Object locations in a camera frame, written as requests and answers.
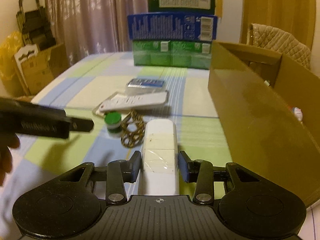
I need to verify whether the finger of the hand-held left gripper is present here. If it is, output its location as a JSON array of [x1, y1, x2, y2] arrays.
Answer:
[[65, 116, 95, 133]]

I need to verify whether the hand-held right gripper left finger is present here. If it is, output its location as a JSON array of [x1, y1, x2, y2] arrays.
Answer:
[[59, 151, 142, 205]]

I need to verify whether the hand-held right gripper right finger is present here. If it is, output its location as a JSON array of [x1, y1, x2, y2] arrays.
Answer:
[[178, 151, 260, 205]]

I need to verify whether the white rectangular device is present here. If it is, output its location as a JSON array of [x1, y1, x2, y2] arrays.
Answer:
[[137, 119, 180, 195]]

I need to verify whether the braided brown cord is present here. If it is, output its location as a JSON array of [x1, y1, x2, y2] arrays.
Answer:
[[120, 110, 145, 148]]

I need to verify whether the green-lid small jar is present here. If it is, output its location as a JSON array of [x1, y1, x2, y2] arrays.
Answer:
[[104, 112, 122, 137]]

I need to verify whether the white remote control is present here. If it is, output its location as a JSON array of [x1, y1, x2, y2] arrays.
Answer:
[[92, 91, 169, 113]]

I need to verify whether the blue-label card pack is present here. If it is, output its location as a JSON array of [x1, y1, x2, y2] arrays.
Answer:
[[126, 78, 165, 92]]

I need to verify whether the brown cardboard box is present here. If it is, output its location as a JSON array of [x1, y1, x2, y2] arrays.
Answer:
[[208, 41, 320, 208]]

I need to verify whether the red white toy figure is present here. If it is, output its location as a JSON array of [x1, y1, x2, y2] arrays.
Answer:
[[291, 106, 303, 122]]

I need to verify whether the person's left hand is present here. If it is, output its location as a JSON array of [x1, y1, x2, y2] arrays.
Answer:
[[0, 132, 20, 188]]

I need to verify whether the checked tablecloth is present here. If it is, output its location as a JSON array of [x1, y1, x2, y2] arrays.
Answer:
[[0, 51, 308, 205]]

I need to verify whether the printed cardboard carton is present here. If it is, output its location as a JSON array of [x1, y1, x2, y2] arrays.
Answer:
[[14, 42, 69, 97]]

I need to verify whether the yellow plastic bag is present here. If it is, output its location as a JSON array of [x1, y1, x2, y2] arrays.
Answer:
[[0, 31, 25, 80]]

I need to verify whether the black folding cart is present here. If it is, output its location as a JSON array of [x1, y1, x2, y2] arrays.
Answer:
[[16, 0, 57, 52]]

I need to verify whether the light green box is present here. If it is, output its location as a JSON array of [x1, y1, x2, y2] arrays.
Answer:
[[132, 39, 213, 70]]

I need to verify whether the mauve curtain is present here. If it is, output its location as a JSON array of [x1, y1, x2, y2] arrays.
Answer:
[[44, 0, 150, 55]]

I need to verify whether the blue box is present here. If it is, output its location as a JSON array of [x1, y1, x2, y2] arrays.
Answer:
[[127, 12, 218, 41]]

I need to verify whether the beige quilted chair cover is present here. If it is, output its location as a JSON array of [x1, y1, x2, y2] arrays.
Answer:
[[249, 23, 312, 70]]

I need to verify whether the wooden door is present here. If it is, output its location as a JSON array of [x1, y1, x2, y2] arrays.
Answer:
[[240, 0, 316, 45]]

